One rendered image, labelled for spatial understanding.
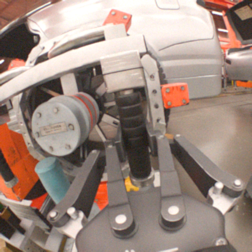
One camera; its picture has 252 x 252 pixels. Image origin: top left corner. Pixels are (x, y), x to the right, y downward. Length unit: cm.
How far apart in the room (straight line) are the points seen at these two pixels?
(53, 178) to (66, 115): 22
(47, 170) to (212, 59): 110
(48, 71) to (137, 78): 14
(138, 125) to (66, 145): 18
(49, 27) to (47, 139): 88
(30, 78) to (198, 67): 90
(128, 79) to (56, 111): 17
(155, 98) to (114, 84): 25
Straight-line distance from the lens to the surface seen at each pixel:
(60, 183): 44
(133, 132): 17
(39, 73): 24
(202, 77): 96
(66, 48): 23
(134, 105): 16
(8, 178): 39
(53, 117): 29
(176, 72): 87
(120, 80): 16
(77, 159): 62
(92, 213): 90
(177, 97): 41
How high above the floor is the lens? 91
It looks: 18 degrees down
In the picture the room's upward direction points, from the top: 12 degrees counter-clockwise
